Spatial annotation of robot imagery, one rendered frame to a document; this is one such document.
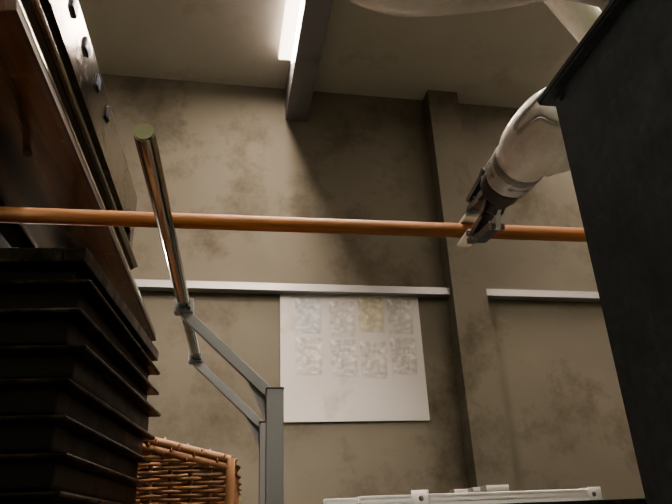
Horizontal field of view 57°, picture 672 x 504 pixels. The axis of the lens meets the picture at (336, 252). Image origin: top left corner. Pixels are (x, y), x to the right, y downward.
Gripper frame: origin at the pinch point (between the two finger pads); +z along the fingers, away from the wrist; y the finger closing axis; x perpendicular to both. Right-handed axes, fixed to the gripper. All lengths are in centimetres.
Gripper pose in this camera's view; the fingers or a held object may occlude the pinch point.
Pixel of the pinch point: (467, 230)
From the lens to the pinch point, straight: 129.7
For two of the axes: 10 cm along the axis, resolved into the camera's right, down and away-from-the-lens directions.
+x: 9.9, 0.3, 1.6
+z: -1.5, 4.2, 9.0
